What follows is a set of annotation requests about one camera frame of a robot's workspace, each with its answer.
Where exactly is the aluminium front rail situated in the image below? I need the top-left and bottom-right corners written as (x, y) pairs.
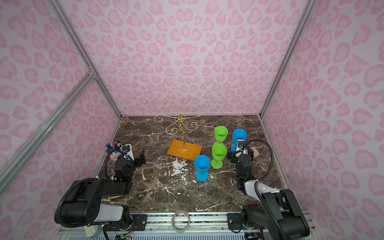
top-left (55, 211), bottom-right (319, 240)

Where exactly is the aluminium frame strut left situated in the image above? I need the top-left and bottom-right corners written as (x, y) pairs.
top-left (1, 71), bottom-right (95, 193)

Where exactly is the pink pencil case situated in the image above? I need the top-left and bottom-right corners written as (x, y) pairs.
top-left (250, 147), bottom-right (260, 159)

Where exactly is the gold wire rack wooden base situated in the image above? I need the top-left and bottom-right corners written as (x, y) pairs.
top-left (154, 99), bottom-right (205, 162)

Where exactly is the green wine glass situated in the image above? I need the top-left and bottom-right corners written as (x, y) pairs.
top-left (214, 126), bottom-right (229, 145)
top-left (211, 144), bottom-right (228, 169)

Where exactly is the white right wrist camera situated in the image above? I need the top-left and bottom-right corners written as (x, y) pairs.
top-left (236, 140), bottom-right (246, 154)

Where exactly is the blue wine glass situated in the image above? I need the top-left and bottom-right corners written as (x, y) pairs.
top-left (231, 129), bottom-right (248, 152)
top-left (195, 155), bottom-right (211, 182)

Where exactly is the clear tape roll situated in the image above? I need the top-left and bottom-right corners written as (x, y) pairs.
top-left (171, 210), bottom-right (191, 233)

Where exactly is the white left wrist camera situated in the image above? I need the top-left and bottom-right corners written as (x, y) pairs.
top-left (122, 144), bottom-right (135, 161)

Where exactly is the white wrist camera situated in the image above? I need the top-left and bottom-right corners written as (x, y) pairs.
top-left (236, 140), bottom-right (246, 154)
top-left (122, 144), bottom-right (135, 161)

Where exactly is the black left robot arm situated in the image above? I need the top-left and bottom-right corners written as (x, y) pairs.
top-left (54, 151), bottom-right (146, 231)

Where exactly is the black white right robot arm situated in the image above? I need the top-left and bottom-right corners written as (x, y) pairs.
top-left (227, 151), bottom-right (310, 240)

